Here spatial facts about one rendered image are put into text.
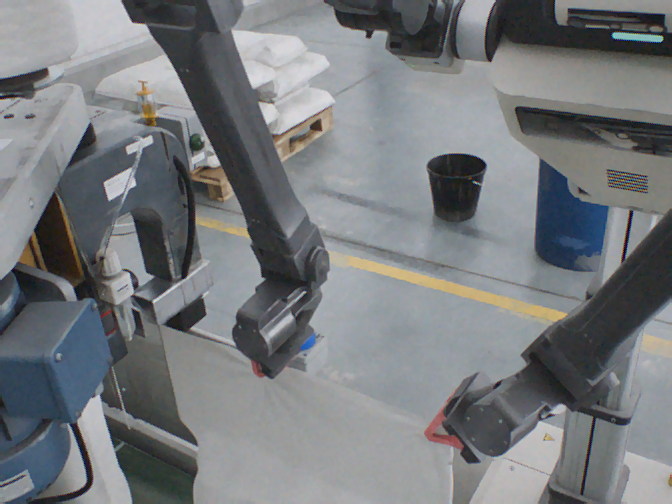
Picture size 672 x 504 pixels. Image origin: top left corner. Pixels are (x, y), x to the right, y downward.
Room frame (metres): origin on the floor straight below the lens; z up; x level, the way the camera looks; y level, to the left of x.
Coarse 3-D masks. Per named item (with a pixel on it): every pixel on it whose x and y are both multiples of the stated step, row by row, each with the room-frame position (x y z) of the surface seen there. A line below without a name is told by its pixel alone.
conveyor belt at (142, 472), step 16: (128, 448) 1.33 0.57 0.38; (128, 464) 1.27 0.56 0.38; (144, 464) 1.27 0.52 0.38; (160, 464) 1.26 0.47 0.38; (128, 480) 1.22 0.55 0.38; (144, 480) 1.22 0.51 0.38; (160, 480) 1.21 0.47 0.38; (176, 480) 1.21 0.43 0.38; (192, 480) 1.21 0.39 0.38; (144, 496) 1.17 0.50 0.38; (160, 496) 1.16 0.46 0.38; (176, 496) 1.16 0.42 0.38; (192, 496) 1.16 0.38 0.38
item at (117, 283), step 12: (108, 252) 0.87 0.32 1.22; (96, 264) 0.88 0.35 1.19; (108, 264) 0.86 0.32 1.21; (108, 276) 0.86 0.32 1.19; (120, 276) 0.86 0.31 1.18; (96, 288) 0.87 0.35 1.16; (108, 288) 0.85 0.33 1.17; (120, 288) 0.86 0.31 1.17; (132, 288) 0.87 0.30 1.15; (96, 300) 0.87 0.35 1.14; (108, 300) 0.85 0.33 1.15; (120, 300) 0.85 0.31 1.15
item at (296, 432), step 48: (192, 336) 0.87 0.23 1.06; (192, 384) 0.89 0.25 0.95; (240, 384) 0.84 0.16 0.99; (288, 384) 0.78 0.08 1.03; (336, 384) 0.74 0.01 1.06; (192, 432) 0.89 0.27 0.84; (240, 432) 0.84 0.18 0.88; (288, 432) 0.79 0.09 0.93; (336, 432) 0.74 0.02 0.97; (384, 432) 0.70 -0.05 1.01; (240, 480) 0.79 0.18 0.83; (288, 480) 0.77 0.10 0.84; (336, 480) 0.74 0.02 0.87; (384, 480) 0.70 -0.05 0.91; (432, 480) 0.66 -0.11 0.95
